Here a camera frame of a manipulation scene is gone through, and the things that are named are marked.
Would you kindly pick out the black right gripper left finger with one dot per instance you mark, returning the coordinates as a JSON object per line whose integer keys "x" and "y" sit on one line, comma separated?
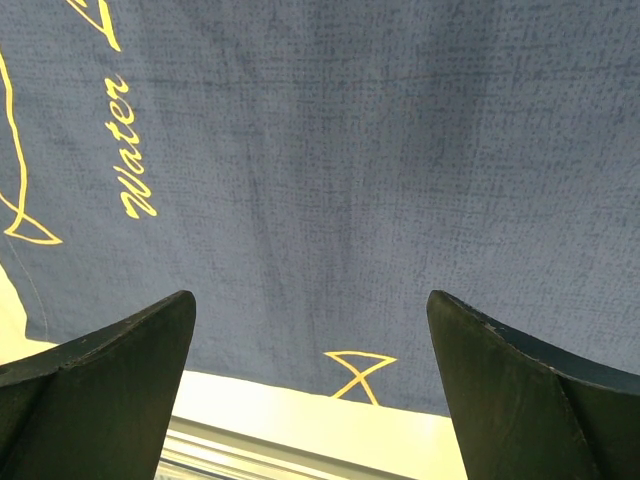
{"x": 99, "y": 406}

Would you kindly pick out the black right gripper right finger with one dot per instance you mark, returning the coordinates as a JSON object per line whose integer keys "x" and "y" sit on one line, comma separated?
{"x": 522, "y": 408}

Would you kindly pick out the aluminium frame rail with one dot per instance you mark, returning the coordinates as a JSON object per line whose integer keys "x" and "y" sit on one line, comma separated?
{"x": 198, "y": 451}

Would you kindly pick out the blue placemat gold print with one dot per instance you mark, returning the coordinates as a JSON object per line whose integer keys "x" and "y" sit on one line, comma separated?
{"x": 312, "y": 170}

